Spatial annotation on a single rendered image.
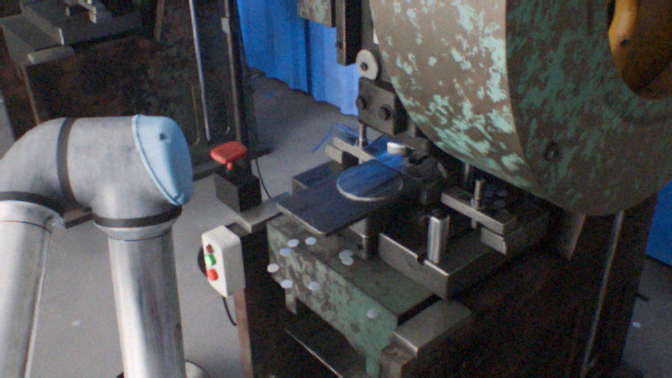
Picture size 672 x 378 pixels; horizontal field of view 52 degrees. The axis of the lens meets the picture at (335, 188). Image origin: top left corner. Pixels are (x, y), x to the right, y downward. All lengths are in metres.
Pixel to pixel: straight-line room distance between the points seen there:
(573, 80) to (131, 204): 0.54
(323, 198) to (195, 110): 1.67
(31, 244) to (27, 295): 0.06
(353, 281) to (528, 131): 0.64
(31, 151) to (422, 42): 0.50
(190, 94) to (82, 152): 1.98
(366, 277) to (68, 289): 1.38
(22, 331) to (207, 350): 1.29
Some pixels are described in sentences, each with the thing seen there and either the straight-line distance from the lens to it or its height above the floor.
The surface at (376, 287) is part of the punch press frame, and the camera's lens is 1.29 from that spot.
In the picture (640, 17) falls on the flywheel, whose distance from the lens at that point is 1.04.
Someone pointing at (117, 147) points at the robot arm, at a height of 1.06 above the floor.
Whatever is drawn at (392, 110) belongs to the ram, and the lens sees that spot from 1.23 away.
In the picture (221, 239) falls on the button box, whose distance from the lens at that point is 1.46.
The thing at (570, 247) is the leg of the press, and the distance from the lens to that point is 1.50.
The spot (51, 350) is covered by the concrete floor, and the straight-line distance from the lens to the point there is 2.27.
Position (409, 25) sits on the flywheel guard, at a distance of 0.73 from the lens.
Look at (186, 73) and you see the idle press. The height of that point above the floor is 0.44.
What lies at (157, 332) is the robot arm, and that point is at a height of 0.81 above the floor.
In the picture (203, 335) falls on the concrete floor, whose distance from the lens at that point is 2.18.
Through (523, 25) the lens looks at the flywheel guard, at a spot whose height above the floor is 1.26.
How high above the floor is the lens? 1.46
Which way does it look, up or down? 31 degrees down
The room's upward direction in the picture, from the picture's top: 1 degrees counter-clockwise
